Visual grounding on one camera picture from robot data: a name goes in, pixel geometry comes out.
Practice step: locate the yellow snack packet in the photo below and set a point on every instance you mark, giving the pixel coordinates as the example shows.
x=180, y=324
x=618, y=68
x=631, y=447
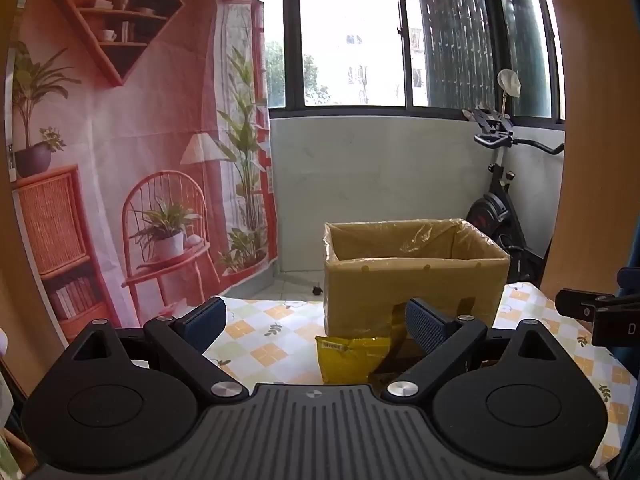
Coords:
x=350, y=360

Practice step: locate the cardboard box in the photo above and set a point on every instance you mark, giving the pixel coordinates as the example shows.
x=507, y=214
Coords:
x=370, y=285

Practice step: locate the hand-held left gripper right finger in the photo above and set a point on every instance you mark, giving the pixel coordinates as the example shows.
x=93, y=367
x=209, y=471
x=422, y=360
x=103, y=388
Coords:
x=422, y=326

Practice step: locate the printed room backdrop cloth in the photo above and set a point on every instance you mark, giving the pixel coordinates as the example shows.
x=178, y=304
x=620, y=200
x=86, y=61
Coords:
x=125, y=125

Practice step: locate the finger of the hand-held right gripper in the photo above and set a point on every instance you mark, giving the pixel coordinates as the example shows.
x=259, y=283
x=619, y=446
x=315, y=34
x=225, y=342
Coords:
x=575, y=304

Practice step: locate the checkered tablecloth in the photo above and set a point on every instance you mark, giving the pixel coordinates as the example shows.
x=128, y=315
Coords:
x=260, y=330

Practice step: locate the dark teal cloth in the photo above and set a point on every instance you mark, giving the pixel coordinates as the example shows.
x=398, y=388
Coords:
x=631, y=410

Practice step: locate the black exercise bike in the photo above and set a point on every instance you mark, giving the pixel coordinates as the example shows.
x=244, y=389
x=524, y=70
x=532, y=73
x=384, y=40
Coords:
x=492, y=215

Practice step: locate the dark framed window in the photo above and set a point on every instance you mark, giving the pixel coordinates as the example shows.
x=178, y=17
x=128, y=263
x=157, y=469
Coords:
x=350, y=35

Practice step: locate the wooden panel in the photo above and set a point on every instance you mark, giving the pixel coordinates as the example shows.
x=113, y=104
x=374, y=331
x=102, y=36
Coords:
x=30, y=270
x=595, y=135

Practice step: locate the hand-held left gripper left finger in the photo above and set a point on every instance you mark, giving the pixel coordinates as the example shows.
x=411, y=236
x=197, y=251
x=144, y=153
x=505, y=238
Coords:
x=207, y=321

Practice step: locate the white cloth on stick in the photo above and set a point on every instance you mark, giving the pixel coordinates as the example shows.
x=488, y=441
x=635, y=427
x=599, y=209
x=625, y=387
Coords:
x=510, y=82

